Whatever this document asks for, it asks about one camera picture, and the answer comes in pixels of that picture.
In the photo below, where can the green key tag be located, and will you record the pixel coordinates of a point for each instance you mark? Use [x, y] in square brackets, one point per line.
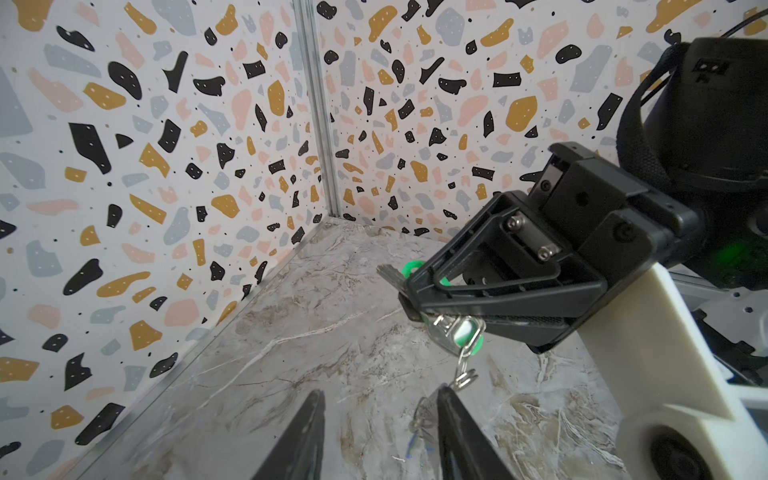
[457, 335]

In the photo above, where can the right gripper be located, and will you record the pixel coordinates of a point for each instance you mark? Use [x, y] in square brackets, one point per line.
[509, 260]

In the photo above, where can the small silver key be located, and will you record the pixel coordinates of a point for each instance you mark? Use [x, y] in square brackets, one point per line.
[392, 276]

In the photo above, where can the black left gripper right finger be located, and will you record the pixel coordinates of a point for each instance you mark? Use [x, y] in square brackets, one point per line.
[464, 451]

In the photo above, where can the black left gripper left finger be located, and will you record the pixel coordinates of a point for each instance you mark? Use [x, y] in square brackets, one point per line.
[298, 453]

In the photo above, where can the aluminium corner post left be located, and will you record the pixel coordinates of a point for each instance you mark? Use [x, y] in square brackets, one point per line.
[312, 62]

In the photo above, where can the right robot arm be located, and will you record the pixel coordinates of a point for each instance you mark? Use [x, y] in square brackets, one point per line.
[689, 188]

